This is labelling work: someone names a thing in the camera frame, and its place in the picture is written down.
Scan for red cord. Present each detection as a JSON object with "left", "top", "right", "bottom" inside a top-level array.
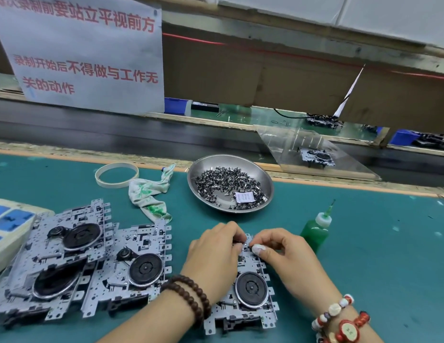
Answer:
[{"left": 162, "top": 32, "right": 444, "bottom": 82}]

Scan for person's left forearm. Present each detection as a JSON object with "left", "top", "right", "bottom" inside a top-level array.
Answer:
[{"left": 99, "top": 288, "right": 203, "bottom": 343}]

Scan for brown cardboard panel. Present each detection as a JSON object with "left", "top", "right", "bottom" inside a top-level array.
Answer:
[{"left": 161, "top": 32, "right": 444, "bottom": 137}]

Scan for white blue power strip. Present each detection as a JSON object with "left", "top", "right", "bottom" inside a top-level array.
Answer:
[{"left": 0, "top": 198, "right": 56, "bottom": 278}]

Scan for black flat box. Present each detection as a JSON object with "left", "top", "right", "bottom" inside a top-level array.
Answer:
[{"left": 191, "top": 101, "right": 220, "bottom": 113}]

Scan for wooden shelf beam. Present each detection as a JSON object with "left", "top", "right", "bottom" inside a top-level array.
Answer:
[{"left": 161, "top": 0, "right": 444, "bottom": 76}]

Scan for white green-stained cloth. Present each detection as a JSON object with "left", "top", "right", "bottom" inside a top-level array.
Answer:
[{"left": 127, "top": 163, "right": 178, "bottom": 225}]

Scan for person's left hand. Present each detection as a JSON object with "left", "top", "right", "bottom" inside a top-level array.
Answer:
[{"left": 180, "top": 221, "right": 249, "bottom": 305}]

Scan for round metal bowl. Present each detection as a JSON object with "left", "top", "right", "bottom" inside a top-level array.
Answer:
[{"left": 186, "top": 153, "right": 275, "bottom": 215}]

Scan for clear plastic sheet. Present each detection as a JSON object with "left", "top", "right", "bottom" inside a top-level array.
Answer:
[{"left": 255, "top": 126, "right": 382, "bottom": 182}]

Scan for brown bead bracelet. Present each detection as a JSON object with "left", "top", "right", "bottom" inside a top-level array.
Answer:
[{"left": 160, "top": 273, "right": 213, "bottom": 326}]

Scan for finished mechanisms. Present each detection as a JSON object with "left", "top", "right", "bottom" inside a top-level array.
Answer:
[{"left": 305, "top": 113, "right": 345, "bottom": 131}]

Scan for person's right forearm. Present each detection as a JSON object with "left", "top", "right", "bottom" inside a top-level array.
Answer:
[{"left": 317, "top": 311, "right": 385, "bottom": 343}]

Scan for blue plastic bin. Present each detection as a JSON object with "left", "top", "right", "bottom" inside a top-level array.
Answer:
[
  {"left": 164, "top": 96, "right": 193, "bottom": 117},
  {"left": 389, "top": 129, "right": 422, "bottom": 148}
]

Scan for black conveyor belt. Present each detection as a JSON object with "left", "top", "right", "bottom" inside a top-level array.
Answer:
[{"left": 0, "top": 95, "right": 444, "bottom": 189}]

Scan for white paper sign red text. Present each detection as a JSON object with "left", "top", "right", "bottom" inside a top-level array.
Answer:
[{"left": 0, "top": 0, "right": 166, "bottom": 116}]

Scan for red white bead bracelet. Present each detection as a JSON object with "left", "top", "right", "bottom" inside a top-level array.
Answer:
[{"left": 311, "top": 293, "right": 372, "bottom": 343}]

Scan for white tape ring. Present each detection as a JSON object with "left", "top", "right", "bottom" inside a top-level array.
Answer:
[{"left": 93, "top": 161, "right": 140, "bottom": 190}]

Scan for pile of small metal parts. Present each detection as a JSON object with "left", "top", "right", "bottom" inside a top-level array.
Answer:
[{"left": 194, "top": 166, "right": 269, "bottom": 211}]

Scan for person's right hand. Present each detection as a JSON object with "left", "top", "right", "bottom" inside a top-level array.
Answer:
[{"left": 250, "top": 227, "right": 345, "bottom": 316}]

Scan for green glue squeeze bottle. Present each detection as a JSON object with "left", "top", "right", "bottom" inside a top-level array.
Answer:
[{"left": 300, "top": 199, "right": 336, "bottom": 253}]

